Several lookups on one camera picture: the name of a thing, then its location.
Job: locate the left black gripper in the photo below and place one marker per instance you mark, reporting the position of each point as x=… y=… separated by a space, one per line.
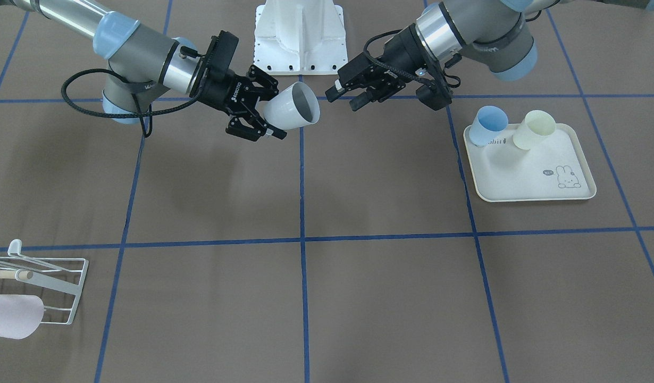
x=401 y=53

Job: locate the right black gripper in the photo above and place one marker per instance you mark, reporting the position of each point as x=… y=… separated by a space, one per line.
x=224 y=92

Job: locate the grey plastic cup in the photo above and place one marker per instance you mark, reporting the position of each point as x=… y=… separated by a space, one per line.
x=297 y=106

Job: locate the cream plastic cup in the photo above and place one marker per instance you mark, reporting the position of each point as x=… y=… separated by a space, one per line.
x=535 y=128

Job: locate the pink plastic cup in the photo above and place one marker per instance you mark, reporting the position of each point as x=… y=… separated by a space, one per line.
x=20 y=315

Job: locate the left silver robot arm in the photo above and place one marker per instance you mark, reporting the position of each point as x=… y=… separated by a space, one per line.
x=494 y=33

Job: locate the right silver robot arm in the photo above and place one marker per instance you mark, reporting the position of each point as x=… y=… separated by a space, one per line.
x=150 y=74

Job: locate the white serving tray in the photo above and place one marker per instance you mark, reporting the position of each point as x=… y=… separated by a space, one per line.
x=554 y=170

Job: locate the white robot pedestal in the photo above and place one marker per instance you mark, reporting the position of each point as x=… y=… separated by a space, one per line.
x=300 y=38

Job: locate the white wire cup rack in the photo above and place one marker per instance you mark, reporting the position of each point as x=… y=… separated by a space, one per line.
x=63 y=275

